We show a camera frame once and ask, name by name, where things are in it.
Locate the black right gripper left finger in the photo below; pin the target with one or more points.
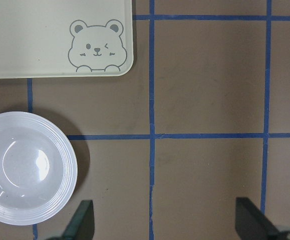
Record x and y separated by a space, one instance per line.
81 225

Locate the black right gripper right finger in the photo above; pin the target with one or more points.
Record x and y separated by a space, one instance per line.
251 223

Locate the cream bear print tray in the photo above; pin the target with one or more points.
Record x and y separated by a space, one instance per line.
65 38

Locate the white ridged plate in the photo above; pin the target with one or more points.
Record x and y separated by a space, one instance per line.
38 169

